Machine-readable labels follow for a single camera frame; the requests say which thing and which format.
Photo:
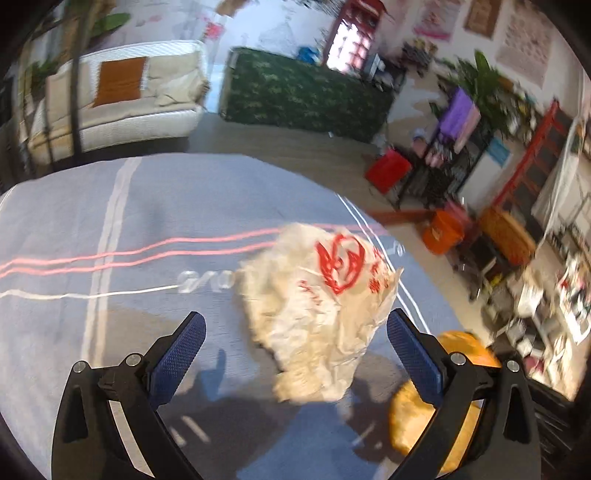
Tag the black metal rack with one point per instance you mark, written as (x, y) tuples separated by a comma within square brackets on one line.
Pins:
[(438, 170)]

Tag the green potted plant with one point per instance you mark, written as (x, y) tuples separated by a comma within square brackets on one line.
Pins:
[(487, 87)]

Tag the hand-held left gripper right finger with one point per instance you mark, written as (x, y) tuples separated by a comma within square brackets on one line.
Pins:
[(411, 350)]

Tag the orange cushion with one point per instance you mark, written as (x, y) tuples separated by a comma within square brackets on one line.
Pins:
[(120, 83)]

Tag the brown tower wall poster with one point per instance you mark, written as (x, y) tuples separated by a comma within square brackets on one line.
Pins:
[(482, 14)]

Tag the black picture frame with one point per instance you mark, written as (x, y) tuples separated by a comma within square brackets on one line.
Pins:
[(381, 69)]

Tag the red ladder shelf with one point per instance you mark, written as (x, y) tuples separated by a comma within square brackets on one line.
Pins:
[(535, 157)]

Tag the grey striped blanket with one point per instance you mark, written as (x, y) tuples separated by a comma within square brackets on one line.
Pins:
[(138, 207)]

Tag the white wall banner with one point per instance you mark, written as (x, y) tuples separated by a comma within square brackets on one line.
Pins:
[(268, 27)]

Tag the red box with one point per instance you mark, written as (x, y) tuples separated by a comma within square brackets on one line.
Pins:
[(388, 170)]

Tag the green patterned cabinet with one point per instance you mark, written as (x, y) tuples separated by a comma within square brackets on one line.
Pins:
[(304, 97)]

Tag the pale chart wall poster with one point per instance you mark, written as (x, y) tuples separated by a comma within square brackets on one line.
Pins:
[(526, 41)]

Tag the blue ornament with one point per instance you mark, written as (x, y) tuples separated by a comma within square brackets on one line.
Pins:
[(308, 53)]

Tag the red phone booth cabinet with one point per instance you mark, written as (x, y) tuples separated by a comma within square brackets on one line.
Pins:
[(353, 32)]

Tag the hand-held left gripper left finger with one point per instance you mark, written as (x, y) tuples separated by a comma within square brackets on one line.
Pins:
[(180, 355)]

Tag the woven basket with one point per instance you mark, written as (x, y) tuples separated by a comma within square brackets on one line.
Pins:
[(508, 235)]

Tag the red-print plastic bag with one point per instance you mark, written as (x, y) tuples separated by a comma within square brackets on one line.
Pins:
[(318, 314)]

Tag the white wicker sofa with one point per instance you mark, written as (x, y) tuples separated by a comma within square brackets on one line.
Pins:
[(138, 124)]

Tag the purple cloth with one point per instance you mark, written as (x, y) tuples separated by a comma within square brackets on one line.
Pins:
[(457, 115)]

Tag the white hanging cloth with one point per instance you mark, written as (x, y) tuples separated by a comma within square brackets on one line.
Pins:
[(554, 184)]

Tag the small bottle organiser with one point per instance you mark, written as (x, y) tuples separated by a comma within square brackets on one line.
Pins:
[(415, 53)]

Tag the beige cushion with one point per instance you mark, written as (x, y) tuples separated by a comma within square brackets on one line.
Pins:
[(64, 97), (178, 76)]

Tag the black metal bed frame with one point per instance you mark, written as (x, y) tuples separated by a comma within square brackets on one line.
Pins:
[(76, 92)]

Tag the pink wall poster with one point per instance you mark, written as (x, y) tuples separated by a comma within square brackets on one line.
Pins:
[(436, 18)]

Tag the yellow waste bin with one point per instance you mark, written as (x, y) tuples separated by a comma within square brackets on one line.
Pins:
[(411, 415)]

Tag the orange bucket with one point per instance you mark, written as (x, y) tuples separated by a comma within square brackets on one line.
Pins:
[(441, 233)]

